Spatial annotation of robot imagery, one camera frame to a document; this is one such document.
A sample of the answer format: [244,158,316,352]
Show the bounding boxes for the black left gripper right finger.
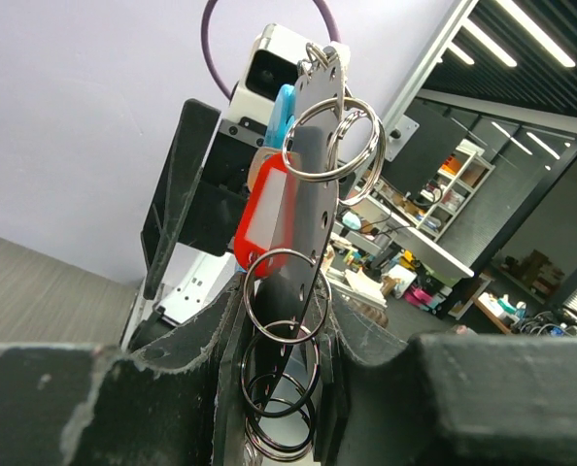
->
[314,295,577,465]

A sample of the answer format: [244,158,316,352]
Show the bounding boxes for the red key tag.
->
[233,152,298,271]

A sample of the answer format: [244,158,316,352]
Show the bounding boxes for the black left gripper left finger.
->
[0,276,244,465]

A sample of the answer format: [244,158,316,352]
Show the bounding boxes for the metal key organizer blue handle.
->
[239,42,388,462]

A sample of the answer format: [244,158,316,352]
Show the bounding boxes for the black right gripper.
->
[141,99,266,300]

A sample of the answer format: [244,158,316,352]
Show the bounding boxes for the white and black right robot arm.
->
[122,99,266,350]

